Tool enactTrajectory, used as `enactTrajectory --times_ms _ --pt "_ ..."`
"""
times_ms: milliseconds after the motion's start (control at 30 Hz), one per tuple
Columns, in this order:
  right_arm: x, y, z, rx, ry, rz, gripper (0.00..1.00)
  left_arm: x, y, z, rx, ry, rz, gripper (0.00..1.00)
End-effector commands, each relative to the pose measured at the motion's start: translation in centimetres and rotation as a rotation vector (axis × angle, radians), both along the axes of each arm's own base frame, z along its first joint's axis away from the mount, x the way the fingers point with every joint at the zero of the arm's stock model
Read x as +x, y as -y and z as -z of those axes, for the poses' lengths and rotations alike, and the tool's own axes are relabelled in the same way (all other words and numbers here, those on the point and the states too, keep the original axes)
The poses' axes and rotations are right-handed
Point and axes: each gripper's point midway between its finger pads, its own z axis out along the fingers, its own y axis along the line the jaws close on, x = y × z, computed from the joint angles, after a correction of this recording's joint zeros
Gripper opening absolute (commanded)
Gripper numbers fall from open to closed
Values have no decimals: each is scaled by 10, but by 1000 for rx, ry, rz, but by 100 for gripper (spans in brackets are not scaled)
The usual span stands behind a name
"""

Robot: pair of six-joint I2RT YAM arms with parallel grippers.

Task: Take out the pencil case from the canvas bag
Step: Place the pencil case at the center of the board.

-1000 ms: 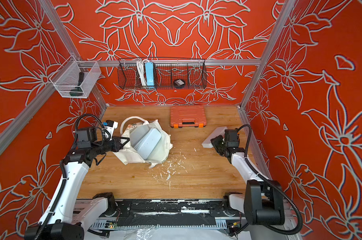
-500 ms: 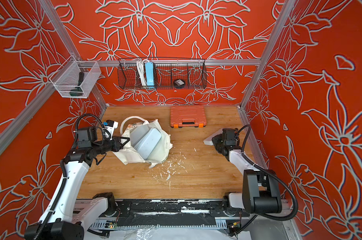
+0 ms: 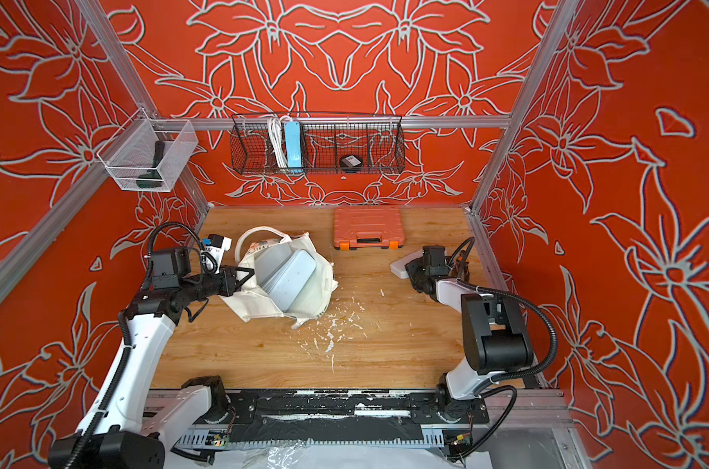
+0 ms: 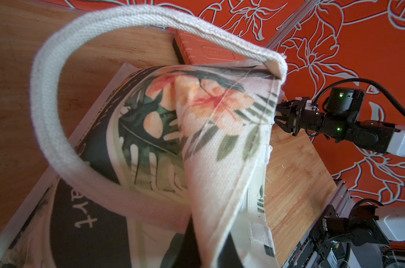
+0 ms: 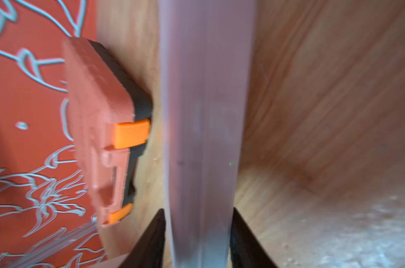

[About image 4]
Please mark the orange plastic tool case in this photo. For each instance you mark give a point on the orange plastic tool case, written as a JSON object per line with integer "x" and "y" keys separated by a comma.
{"x": 193, "y": 50}

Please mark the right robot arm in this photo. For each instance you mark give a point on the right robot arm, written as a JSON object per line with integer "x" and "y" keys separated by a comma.
{"x": 334, "y": 114}

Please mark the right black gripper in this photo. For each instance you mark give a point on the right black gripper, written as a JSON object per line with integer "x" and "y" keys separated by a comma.
{"x": 299, "y": 114}

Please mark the white canvas tote bag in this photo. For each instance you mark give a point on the white canvas tote bag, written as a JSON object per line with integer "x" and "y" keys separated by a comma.
{"x": 168, "y": 168}

